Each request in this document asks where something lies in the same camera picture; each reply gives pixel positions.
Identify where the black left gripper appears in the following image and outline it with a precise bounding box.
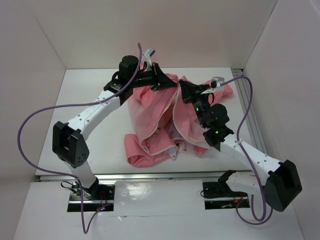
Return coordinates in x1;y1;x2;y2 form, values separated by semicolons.
129;62;176;92

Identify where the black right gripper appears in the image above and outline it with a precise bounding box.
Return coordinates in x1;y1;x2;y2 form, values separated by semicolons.
180;79;213;128

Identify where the pink zip-up jacket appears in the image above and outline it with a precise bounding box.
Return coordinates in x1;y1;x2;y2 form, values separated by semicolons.
123;63;234;169

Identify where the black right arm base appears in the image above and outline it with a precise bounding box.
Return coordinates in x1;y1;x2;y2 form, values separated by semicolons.
200;170;250;210

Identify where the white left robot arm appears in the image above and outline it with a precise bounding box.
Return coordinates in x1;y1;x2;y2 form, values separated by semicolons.
52;55;177;200

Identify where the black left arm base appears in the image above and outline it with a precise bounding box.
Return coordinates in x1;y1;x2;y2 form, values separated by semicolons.
60;180;115;213

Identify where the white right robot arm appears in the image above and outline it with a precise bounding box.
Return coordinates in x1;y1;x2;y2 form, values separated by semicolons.
179;78;302;212

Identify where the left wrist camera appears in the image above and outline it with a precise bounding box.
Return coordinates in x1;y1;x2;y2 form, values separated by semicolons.
141;47;156;66

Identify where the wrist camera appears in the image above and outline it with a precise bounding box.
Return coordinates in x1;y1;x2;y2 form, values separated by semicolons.
201;76;225;95
141;47;156;66

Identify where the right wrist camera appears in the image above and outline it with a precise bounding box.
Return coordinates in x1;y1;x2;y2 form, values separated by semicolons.
201;76;225;95

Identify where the aluminium right side rail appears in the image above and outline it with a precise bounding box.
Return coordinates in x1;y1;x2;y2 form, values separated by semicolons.
234;78;268;155

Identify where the aluminium rail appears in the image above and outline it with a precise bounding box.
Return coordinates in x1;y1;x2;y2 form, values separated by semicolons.
234;78;268;155
37;169;251;182

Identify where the aluminium front rail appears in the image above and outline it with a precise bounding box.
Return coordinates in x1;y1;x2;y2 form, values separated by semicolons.
37;169;251;182

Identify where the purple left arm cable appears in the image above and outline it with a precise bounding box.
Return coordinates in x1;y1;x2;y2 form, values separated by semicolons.
17;42;145;235

